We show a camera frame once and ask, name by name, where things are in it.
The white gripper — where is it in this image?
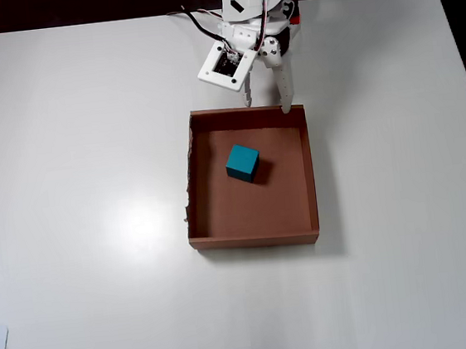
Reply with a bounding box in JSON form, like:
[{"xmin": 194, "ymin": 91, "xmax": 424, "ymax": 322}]
[{"xmin": 218, "ymin": 12, "xmax": 301, "ymax": 121}]

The blue cube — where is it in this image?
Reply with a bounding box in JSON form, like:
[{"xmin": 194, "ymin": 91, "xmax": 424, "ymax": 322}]
[{"xmin": 222, "ymin": 141, "xmax": 265, "ymax": 187}]

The brown cardboard box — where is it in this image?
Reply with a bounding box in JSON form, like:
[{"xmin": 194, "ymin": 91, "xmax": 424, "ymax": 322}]
[{"xmin": 172, "ymin": 98, "xmax": 323, "ymax": 259}]

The red black base clamp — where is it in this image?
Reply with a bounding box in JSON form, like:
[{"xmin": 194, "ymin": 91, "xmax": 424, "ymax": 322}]
[{"xmin": 283, "ymin": 0, "xmax": 304, "ymax": 29}]

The white camera module with board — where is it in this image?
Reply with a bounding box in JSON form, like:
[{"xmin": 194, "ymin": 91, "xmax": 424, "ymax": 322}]
[{"xmin": 192, "ymin": 36, "xmax": 262, "ymax": 97}]

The red white black servo cable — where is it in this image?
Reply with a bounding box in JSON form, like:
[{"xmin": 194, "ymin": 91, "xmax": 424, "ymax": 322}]
[{"xmin": 253, "ymin": 0, "xmax": 284, "ymax": 52}]

